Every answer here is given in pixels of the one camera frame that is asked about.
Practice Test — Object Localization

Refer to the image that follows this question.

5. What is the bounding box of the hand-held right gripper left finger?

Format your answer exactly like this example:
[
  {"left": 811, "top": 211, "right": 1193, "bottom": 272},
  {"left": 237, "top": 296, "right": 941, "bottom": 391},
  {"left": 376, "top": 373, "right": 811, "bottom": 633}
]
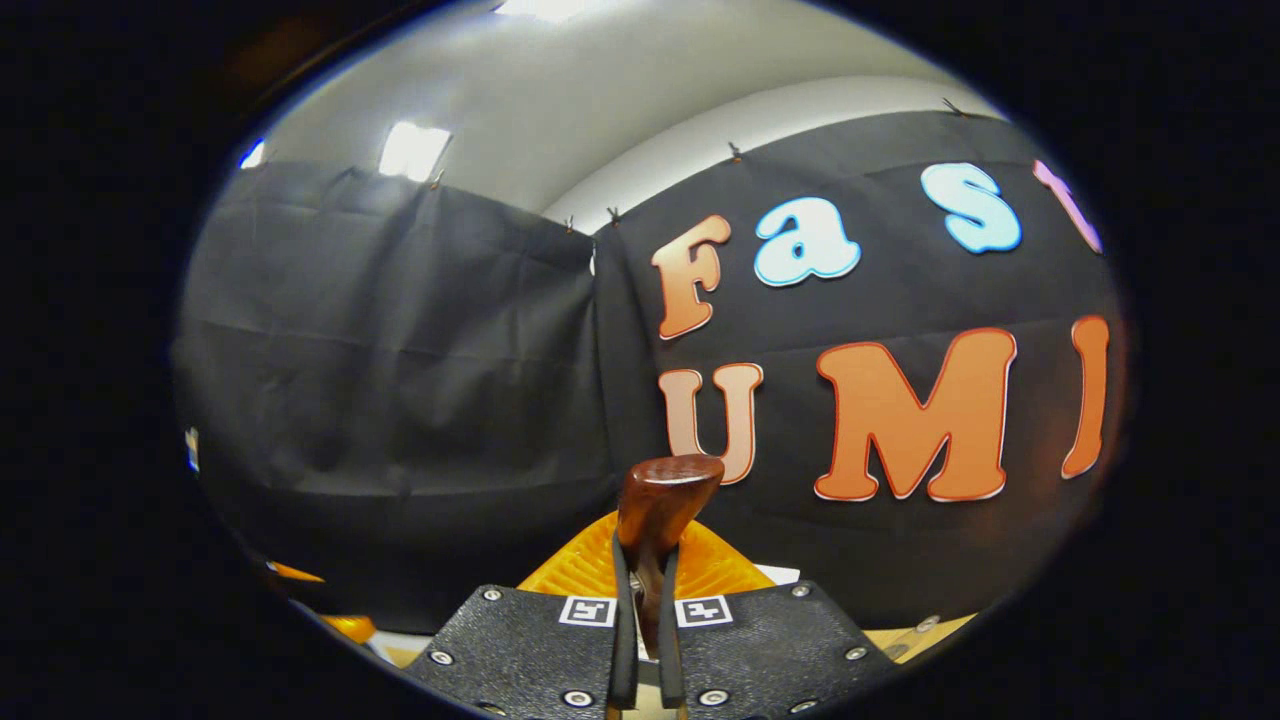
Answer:
[{"left": 403, "top": 510, "right": 641, "bottom": 720}]

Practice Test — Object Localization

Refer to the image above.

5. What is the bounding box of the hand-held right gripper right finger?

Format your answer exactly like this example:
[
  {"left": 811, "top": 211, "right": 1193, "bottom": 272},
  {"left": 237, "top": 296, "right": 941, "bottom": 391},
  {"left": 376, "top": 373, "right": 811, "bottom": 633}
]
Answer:
[{"left": 655, "top": 518, "right": 903, "bottom": 717}]

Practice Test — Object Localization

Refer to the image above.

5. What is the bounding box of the brown wooden spoon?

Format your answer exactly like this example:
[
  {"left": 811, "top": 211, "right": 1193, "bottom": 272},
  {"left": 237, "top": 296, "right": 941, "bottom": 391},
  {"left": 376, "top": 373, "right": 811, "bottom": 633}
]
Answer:
[{"left": 612, "top": 455, "right": 726, "bottom": 720}]

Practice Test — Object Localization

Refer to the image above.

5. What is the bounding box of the black backdrop cloth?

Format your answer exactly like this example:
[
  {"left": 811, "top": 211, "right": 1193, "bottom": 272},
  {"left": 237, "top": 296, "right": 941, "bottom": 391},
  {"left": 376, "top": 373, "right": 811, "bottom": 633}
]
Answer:
[{"left": 172, "top": 110, "right": 1131, "bottom": 633}]

